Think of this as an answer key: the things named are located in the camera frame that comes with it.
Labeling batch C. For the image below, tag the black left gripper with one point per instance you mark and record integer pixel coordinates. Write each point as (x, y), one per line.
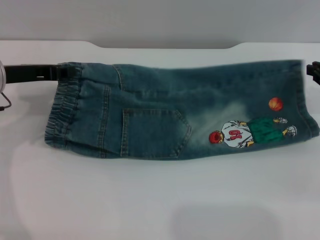
(27, 72)

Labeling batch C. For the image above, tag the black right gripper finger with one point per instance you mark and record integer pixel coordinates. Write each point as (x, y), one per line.
(317, 63)
(313, 73)

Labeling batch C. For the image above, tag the blue denim shorts with print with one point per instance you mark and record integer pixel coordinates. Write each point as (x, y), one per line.
(162, 112)

